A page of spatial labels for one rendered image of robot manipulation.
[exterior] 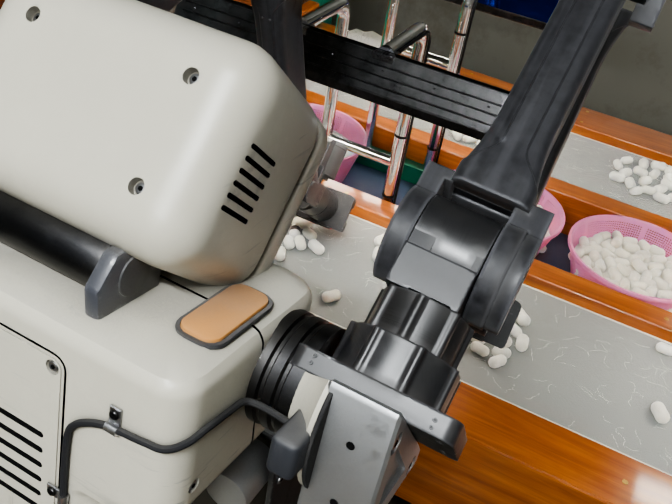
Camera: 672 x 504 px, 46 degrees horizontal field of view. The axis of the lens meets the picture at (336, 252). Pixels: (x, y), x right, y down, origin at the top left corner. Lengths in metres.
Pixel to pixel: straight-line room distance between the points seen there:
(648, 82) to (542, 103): 2.45
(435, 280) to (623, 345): 0.90
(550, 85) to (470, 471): 0.66
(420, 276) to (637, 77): 2.57
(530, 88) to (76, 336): 0.38
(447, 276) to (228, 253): 0.15
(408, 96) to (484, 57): 1.98
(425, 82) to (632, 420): 0.59
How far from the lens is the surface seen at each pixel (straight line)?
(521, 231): 0.58
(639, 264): 1.63
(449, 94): 1.22
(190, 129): 0.47
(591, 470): 1.15
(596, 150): 2.01
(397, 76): 1.25
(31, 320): 0.52
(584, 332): 1.41
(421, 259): 0.55
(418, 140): 1.78
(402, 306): 0.53
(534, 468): 1.13
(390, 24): 1.69
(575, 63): 0.66
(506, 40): 3.16
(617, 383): 1.34
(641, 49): 3.05
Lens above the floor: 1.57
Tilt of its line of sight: 36 degrees down
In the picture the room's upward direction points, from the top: 10 degrees clockwise
